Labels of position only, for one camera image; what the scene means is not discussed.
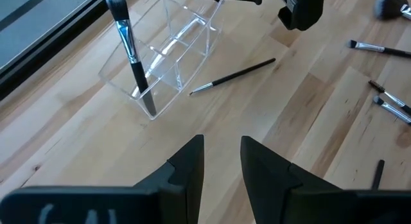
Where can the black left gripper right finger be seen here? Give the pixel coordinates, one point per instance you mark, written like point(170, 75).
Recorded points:
point(266, 185)

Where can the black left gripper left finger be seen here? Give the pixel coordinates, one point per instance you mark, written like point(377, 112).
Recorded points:
point(186, 185)

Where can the fine-tipped black eyeliner brush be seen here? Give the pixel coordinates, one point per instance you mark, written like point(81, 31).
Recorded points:
point(241, 73)

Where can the long thin black makeup brush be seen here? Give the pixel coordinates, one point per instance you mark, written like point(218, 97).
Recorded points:
point(378, 174)

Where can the fluffy-headed black foundation brush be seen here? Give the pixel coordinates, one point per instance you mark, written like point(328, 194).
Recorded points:
point(128, 41)

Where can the angled black makeup brush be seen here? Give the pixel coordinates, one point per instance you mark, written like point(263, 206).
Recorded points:
point(369, 47)

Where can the black spoolie brow brush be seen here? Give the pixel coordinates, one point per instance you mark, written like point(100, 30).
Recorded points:
point(393, 98)

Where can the large black powder brush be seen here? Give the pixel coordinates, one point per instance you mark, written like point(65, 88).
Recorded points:
point(388, 5)

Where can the clear acrylic brush organizer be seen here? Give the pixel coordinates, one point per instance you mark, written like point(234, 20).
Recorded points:
point(192, 41)

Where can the black aluminium table frame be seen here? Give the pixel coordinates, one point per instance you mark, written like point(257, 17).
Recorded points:
point(38, 54)

